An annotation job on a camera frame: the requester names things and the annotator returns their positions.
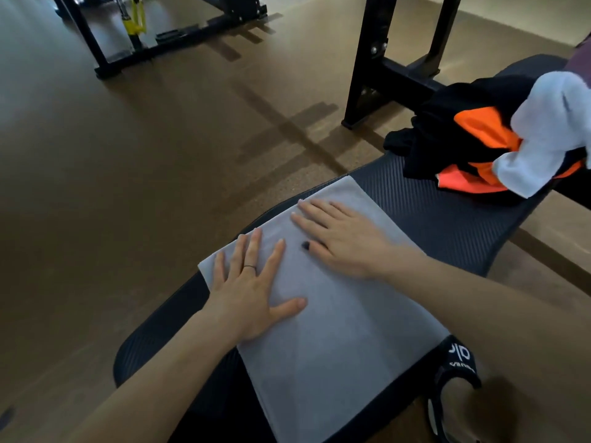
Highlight black orange jacket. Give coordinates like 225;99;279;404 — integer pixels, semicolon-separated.
383;76;587;195

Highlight pink water bottle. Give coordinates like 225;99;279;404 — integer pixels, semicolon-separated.
565;34;591;88

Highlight white towel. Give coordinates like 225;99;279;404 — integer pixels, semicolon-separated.
491;71;591;199

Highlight yellow safety catch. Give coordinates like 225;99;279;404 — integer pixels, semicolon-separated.
121;0;148;38

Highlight grey yoga fitness towel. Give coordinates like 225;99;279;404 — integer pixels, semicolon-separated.
198;175;451;443

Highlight person's left forearm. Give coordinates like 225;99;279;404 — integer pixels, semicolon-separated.
64;311;241;443

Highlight person's left hand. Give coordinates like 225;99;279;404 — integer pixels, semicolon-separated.
202;228;309;345

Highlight person's right hand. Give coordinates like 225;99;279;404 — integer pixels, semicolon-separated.
289;199;416;281

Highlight black right slipper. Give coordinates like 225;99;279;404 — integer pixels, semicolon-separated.
427;335;482;443

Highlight black ribbed bench pad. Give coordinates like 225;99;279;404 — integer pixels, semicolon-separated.
113;54;569;443

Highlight person's right forearm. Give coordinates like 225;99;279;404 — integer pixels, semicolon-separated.
387;253;591;443

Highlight black steel bench frame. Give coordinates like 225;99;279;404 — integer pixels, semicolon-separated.
341;0;591;208

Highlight black power rack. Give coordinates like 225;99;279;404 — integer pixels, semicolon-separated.
50;0;268;80

